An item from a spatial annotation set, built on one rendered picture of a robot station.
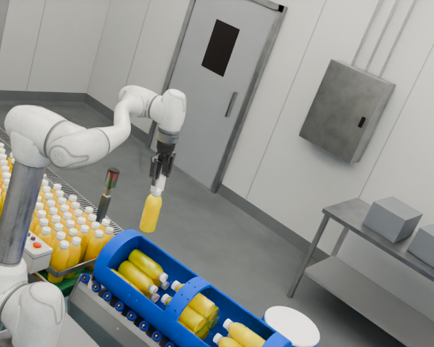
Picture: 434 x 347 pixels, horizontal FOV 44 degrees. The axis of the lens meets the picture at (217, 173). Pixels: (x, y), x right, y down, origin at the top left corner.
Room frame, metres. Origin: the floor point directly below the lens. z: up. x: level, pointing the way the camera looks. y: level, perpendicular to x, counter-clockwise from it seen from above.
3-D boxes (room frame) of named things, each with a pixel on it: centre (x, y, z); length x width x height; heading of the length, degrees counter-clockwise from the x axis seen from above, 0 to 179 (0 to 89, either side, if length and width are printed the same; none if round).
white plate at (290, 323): (2.20, -0.59, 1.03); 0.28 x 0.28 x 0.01
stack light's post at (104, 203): (2.66, 0.53, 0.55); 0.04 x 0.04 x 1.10; 63
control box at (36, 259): (2.00, 0.66, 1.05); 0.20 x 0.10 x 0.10; 63
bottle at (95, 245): (2.27, 0.43, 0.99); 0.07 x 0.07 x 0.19
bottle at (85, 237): (2.27, 0.50, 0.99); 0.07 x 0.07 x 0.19
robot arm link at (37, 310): (1.49, 0.40, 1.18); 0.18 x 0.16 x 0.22; 72
